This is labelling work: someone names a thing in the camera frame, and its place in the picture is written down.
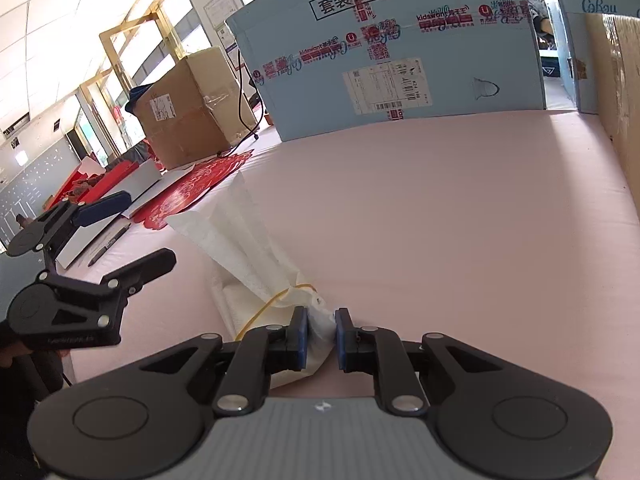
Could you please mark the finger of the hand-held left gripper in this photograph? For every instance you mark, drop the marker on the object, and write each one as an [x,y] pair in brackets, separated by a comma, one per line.
[145,267]
[102,207]

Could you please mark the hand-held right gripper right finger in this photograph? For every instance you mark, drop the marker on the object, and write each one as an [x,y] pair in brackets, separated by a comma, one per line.
[342,337]

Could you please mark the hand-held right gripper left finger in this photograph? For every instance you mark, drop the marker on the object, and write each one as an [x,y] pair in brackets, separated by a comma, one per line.
[300,337]

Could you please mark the yellow rubber band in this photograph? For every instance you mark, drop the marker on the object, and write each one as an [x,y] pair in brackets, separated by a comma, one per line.
[302,287]

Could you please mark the white cloth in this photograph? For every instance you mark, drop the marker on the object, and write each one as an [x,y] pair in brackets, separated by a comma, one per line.
[240,240]

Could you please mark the red paper packaging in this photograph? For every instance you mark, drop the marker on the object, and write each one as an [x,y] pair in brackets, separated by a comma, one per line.
[100,180]

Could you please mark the black pen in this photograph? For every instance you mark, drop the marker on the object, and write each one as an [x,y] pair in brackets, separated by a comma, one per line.
[107,246]

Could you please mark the white flat box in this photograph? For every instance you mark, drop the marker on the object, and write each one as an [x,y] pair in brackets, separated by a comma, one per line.
[145,180]

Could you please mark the red paper cutting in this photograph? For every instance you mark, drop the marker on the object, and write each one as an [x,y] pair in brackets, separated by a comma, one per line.
[190,190]

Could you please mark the blue bin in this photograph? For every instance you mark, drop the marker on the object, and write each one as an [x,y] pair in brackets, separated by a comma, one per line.
[136,96]

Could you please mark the taped brown cardboard box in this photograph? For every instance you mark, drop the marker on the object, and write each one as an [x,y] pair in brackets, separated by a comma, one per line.
[190,110]

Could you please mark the large blue cardboard box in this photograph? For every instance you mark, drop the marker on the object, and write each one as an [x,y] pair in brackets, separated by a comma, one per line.
[450,75]

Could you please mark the open brown cardboard box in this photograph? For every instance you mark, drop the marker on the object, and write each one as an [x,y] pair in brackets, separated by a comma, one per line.
[625,85]

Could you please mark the wooden door frame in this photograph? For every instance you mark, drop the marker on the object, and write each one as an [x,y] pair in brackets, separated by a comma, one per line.
[112,55]

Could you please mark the framed wall notice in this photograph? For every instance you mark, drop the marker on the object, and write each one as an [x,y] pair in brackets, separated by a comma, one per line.
[220,7]

